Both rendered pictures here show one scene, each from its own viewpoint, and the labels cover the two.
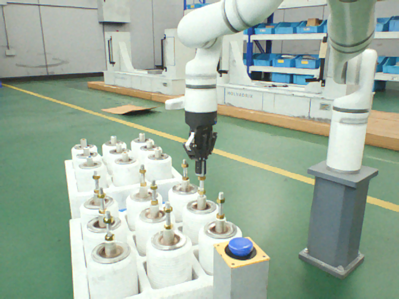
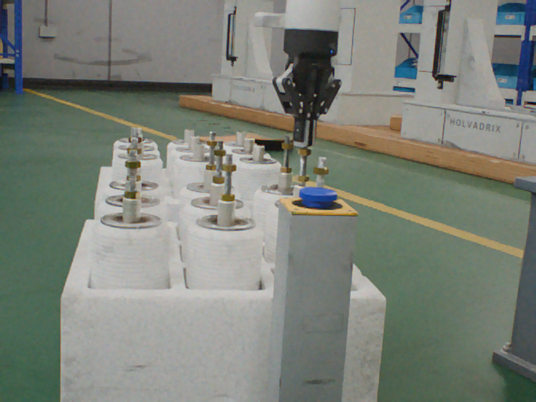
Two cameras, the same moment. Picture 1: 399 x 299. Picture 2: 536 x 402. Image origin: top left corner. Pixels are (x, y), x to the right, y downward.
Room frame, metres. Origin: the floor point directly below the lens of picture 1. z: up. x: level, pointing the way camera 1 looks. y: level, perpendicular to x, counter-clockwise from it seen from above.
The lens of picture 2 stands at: (-0.28, -0.17, 0.47)
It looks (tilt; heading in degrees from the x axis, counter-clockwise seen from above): 11 degrees down; 12
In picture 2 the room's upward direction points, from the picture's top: 3 degrees clockwise
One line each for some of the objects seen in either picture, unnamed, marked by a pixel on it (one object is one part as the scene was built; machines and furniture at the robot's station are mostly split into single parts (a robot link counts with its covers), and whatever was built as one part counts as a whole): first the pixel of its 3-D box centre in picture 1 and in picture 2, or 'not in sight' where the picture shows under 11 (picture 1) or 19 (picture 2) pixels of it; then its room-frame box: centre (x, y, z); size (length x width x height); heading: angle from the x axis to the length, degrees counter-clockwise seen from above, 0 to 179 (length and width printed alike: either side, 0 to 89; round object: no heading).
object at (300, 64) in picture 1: (312, 61); not in sight; (5.81, -1.85, 0.36); 0.50 x 0.38 x 0.21; 133
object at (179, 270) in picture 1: (170, 277); (222, 292); (0.63, 0.06, 0.16); 0.10 x 0.10 x 0.18
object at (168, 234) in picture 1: (168, 234); (226, 213); (0.63, 0.06, 0.26); 0.02 x 0.02 x 0.03
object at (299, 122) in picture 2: (196, 164); (296, 124); (0.77, 0.01, 0.37); 0.03 x 0.01 x 0.05; 150
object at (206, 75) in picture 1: (203, 51); not in sight; (0.79, -0.01, 0.63); 0.09 x 0.07 x 0.15; 141
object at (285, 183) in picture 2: (185, 184); (285, 182); (0.89, 0.04, 0.26); 0.02 x 0.02 x 0.03
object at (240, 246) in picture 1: (240, 248); (317, 199); (0.50, -0.07, 0.32); 0.04 x 0.04 x 0.02
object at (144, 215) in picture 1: (154, 215); (217, 203); (0.74, 0.11, 0.25); 0.08 x 0.08 x 0.01
